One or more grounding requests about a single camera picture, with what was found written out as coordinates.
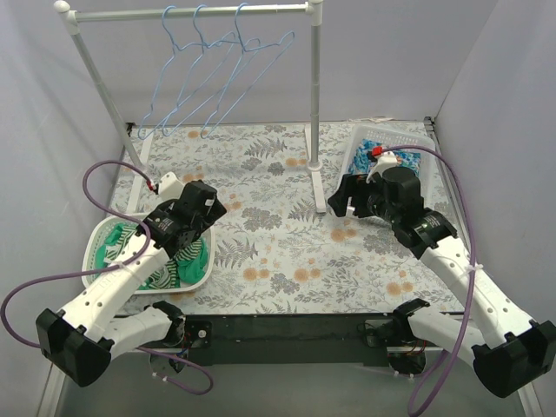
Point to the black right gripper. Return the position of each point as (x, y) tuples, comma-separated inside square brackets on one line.
[(347, 196)]

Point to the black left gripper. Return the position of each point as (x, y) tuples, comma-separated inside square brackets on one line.
[(208, 201)]

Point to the green striped tank top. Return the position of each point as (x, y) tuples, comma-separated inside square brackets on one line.
[(189, 254)]

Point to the blue wire hanger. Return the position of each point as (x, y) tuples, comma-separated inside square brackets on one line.
[(247, 74), (181, 74), (195, 106)]

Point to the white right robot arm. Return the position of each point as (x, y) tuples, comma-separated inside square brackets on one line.
[(505, 346)]

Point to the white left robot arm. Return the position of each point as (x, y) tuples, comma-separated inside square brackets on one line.
[(84, 336)]

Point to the blue floral garment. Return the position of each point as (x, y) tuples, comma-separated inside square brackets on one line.
[(361, 164)]

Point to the white left laundry basket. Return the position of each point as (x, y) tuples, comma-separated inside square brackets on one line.
[(185, 273)]

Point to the white laundry basket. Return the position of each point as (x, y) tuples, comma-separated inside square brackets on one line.
[(393, 139), (185, 273)]

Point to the green shirt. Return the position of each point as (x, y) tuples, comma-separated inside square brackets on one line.
[(191, 271)]

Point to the white right laundry basket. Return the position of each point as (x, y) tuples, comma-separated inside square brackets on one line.
[(393, 139)]

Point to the floral table cloth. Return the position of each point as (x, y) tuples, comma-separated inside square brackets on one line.
[(274, 253)]

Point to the white clothes rack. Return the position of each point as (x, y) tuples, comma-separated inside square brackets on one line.
[(72, 18)]

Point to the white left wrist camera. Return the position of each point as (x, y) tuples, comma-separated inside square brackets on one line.
[(168, 187)]

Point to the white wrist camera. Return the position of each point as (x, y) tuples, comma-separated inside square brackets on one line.
[(380, 161), (168, 187)]

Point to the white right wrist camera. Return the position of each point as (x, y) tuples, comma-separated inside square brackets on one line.
[(380, 161)]

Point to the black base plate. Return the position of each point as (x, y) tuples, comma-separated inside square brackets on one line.
[(276, 339)]

